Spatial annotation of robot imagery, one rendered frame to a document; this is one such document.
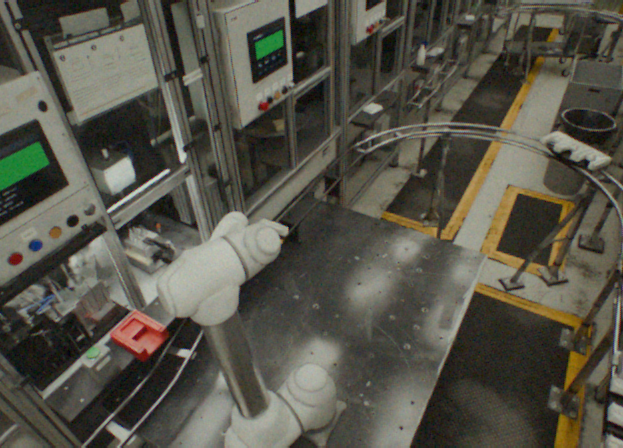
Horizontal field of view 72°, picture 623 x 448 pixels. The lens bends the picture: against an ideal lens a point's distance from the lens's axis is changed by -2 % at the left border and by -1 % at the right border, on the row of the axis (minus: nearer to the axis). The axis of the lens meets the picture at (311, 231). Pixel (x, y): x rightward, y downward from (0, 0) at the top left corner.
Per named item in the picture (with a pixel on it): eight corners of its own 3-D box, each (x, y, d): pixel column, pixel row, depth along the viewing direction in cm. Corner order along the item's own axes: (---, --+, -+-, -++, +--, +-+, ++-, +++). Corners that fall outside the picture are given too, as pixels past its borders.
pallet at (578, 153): (536, 150, 265) (541, 135, 258) (552, 144, 269) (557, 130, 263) (588, 179, 240) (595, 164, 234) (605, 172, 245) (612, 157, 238)
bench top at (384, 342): (351, 590, 121) (352, 587, 118) (102, 409, 164) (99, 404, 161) (486, 260, 216) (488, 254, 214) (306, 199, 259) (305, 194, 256)
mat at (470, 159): (452, 243, 319) (453, 242, 318) (379, 219, 343) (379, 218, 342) (560, 28, 691) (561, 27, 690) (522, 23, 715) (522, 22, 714)
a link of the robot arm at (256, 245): (252, 220, 123) (210, 242, 116) (275, 205, 107) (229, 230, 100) (274, 261, 123) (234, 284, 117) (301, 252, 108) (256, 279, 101)
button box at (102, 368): (103, 386, 141) (89, 367, 133) (87, 376, 144) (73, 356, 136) (121, 368, 146) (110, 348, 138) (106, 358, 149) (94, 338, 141)
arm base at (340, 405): (352, 397, 160) (353, 389, 156) (323, 450, 146) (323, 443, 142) (310, 375, 167) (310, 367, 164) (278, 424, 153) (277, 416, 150)
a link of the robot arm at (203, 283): (308, 443, 139) (252, 492, 128) (280, 413, 150) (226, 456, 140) (244, 244, 101) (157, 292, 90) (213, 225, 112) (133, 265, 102)
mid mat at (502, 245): (560, 283, 286) (560, 282, 286) (477, 255, 309) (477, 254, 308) (577, 203, 350) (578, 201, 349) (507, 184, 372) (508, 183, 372)
